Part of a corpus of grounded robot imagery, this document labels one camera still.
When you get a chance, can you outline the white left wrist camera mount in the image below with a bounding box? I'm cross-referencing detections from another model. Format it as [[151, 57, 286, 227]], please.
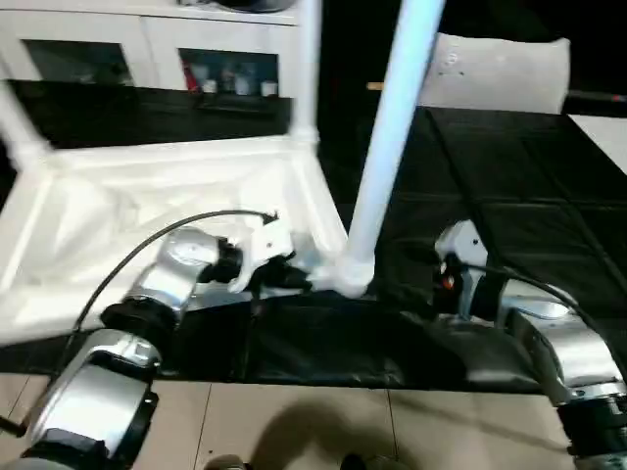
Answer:
[[229, 219, 297, 297]]

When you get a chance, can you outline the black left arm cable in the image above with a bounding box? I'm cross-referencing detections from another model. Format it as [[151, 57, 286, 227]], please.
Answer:
[[72, 208, 282, 336]]

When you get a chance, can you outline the white plastic table leg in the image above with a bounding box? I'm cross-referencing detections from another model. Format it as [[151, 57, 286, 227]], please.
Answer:
[[337, 0, 449, 297], [288, 0, 325, 155], [0, 78, 56, 174]]

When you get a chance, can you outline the black metal stand leg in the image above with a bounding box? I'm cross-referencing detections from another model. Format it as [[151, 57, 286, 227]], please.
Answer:
[[0, 415, 27, 439]]

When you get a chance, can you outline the white flat panel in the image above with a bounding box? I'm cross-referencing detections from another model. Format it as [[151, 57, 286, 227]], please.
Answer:
[[415, 32, 572, 115]]

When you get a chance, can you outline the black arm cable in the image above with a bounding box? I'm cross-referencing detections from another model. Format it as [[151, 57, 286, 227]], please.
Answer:
[[458, 262, 591, 326], [72, 208, 282, 336]]

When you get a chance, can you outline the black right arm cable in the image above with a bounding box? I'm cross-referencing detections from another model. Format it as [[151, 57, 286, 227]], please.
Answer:
[[458, 262, 591, 326]]

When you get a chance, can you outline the white cabinet with glass doors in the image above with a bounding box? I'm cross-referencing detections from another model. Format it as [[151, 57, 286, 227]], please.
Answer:
[[0, 0, 301, 99]]

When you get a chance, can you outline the white flat sheet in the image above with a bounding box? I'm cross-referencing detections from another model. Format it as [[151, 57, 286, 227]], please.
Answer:
[[568, 113, 627, 174]]

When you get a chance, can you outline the white plastic table top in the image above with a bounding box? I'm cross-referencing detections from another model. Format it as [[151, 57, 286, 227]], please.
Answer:
[[0, 135, 380, 346]]

